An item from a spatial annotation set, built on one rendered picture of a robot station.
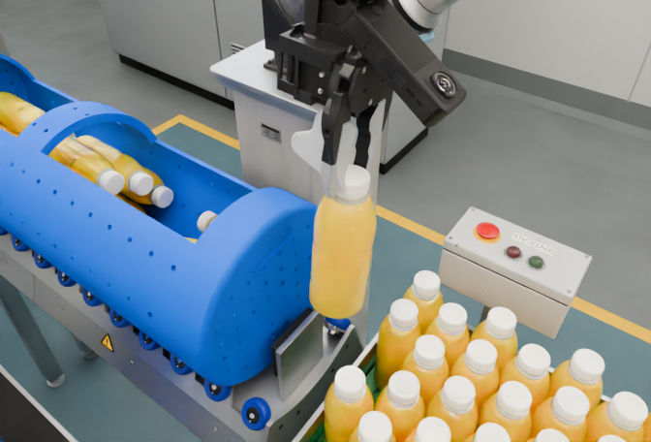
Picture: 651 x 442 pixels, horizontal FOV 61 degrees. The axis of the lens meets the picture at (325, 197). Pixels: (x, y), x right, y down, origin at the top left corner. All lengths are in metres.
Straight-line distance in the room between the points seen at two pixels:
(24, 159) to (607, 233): 2.38
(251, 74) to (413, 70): 0.79
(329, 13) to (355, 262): 0.25
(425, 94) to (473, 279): 0.51
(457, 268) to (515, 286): 0.09
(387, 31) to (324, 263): 0.25
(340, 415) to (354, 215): 0.30
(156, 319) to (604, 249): 2.20
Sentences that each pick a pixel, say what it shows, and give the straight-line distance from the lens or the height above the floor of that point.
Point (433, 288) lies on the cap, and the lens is 0.83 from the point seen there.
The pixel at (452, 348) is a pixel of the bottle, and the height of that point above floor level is 1.04.
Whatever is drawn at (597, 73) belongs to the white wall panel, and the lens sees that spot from 3.53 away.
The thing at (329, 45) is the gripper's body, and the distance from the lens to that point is 0.48.
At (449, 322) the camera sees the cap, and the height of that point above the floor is 1.08.
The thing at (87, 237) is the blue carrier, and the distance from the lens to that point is 0.83.
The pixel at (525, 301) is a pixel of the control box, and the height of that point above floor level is 1.05.
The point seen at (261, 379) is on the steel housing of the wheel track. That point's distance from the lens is 0.91.
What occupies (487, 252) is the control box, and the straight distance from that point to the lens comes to 0.88.
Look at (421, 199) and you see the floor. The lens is 2.69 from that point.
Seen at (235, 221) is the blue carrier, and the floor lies 1.23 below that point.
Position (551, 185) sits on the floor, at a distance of 2.95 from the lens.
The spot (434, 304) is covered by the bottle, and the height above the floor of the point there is 1.05.
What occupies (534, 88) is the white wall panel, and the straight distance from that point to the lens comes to 3.64.
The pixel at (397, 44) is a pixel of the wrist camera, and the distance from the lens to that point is 0.46.
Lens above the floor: 1.70
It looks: 40 degrees down
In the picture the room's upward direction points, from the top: straight up
